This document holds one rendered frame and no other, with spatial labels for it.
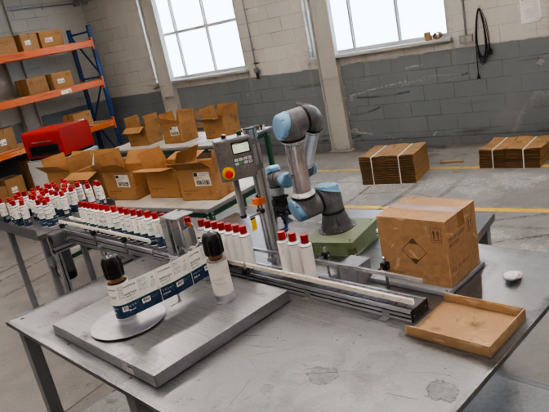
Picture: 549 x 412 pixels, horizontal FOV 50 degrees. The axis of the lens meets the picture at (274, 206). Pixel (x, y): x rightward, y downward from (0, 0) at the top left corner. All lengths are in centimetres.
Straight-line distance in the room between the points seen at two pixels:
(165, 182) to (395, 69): 426
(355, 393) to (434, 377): 24
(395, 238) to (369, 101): 606
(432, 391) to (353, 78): 685
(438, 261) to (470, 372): 55
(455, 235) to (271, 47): 697
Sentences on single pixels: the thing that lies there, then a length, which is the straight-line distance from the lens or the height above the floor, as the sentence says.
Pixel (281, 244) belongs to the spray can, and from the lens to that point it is 248.
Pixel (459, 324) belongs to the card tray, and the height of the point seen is 83.
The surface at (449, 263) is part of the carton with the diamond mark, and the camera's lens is 228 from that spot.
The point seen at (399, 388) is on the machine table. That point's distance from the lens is 185.
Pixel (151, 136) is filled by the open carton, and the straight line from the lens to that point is 770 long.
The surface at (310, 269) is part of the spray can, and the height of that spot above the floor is 94.
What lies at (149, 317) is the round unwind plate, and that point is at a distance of 248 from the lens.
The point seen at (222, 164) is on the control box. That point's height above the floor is 137.
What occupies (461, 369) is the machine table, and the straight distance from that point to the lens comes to 192.
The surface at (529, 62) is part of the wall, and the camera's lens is 758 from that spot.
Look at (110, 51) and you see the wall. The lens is 1140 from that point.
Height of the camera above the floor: 191
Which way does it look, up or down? 17 degrees down
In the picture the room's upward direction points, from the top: 12 degrees counter-clockwise
